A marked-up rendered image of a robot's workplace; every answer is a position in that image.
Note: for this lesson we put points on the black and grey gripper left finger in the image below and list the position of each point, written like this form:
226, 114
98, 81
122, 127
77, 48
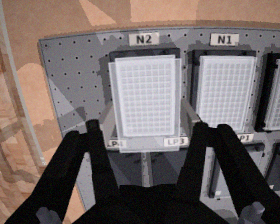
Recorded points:
52, 193

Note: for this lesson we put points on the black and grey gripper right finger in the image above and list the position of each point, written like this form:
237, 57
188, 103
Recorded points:
254, 201

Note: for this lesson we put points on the white button panel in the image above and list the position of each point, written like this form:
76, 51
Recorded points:
232, 220

